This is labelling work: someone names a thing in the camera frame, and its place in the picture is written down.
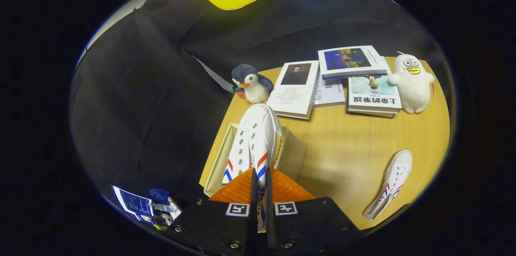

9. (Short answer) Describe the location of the beige fabric storage box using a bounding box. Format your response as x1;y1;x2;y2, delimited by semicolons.
204;122;308;198

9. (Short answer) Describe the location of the book with sky blue cover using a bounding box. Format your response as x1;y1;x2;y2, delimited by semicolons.
347;75;403;119

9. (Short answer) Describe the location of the blue lit screen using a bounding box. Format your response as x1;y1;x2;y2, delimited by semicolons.
112;185;154;224

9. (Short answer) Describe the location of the small blue cloth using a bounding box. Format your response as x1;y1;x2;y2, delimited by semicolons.
149;188;171;205

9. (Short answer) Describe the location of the grey penguin plush toy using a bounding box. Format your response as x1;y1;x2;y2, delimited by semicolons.
231;64;274;104

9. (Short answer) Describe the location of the thin white booklet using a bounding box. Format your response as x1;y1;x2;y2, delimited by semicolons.
314;74;347;110

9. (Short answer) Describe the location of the white book with portrait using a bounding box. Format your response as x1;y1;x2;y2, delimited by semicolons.
266;60;320;120

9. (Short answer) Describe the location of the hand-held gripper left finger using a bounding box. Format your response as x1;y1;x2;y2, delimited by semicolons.
163;167;258;256

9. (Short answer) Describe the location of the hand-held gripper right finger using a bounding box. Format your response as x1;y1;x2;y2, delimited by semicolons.
264;167;363;256

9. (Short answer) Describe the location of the white duck plush toy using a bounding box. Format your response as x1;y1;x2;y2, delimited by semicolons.
388;51;435;114

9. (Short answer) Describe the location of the book with dark blue cover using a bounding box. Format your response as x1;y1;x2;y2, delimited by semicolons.
318;45;388;79

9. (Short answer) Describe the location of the white shoe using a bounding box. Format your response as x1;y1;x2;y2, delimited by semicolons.
363;150;413;221
222;104;283;233

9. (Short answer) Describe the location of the black backdrop cloth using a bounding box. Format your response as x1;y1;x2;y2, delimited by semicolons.
71;0;448;224

